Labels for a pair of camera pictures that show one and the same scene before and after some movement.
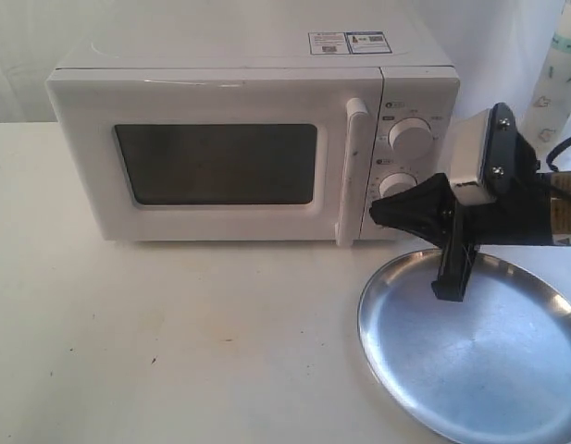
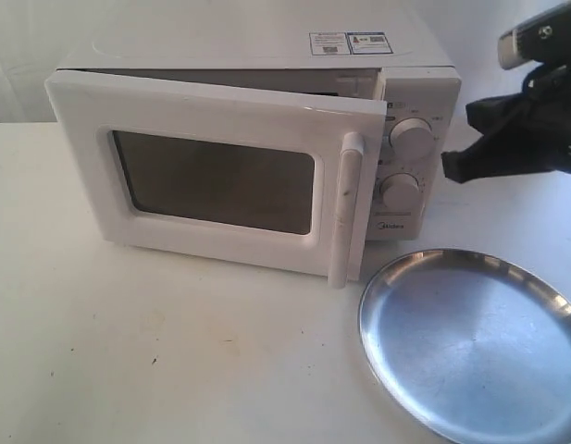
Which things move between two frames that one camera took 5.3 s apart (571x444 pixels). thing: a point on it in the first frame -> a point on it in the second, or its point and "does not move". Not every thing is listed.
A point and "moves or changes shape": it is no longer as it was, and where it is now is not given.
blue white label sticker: [348, 43] does not move
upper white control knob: [411, 139] does not move
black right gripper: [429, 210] -> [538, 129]
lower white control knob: [394, 183] does not move
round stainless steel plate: [502, 366] does not move
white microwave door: [264, 154] moves or changes shape
